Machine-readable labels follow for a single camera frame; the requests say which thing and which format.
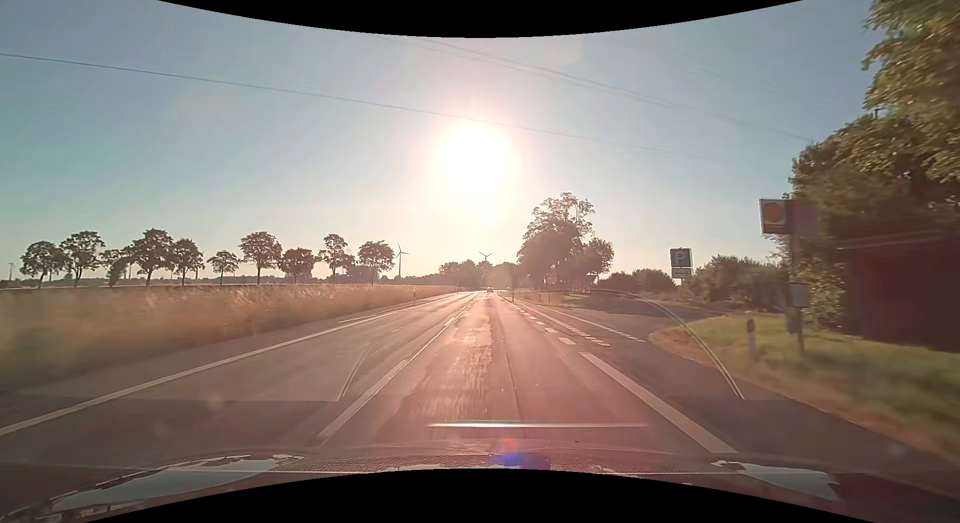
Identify distant wood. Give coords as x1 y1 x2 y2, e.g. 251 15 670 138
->
382 259 522 289

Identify large tree group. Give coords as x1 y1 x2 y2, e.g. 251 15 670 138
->
516 192 615 289

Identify grey asphalt road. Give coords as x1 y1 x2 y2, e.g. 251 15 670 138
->
0 289 960 485

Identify bushes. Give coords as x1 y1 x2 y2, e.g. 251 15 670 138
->
597 254 790 314

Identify road markings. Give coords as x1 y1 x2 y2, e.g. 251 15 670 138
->
0 291 739 455

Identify row of trees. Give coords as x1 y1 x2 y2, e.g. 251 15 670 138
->
18 228 396 288

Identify dry grass field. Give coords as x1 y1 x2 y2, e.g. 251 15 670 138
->
0 283 460 393

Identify car's own bonnet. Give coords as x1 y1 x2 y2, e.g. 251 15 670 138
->
0 446 960 523

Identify grass verge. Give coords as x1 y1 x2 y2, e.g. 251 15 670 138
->
649 311 960 458

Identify dark wooden shelter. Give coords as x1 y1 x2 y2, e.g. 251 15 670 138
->
834 229 960 353

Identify trees beside shelter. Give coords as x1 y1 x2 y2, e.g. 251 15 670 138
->
780 0 960 331

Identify overhead wires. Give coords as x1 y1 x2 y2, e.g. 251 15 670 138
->
0 34 819 157

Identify bus stop sign on post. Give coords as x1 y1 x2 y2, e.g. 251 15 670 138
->
758 198 820 357

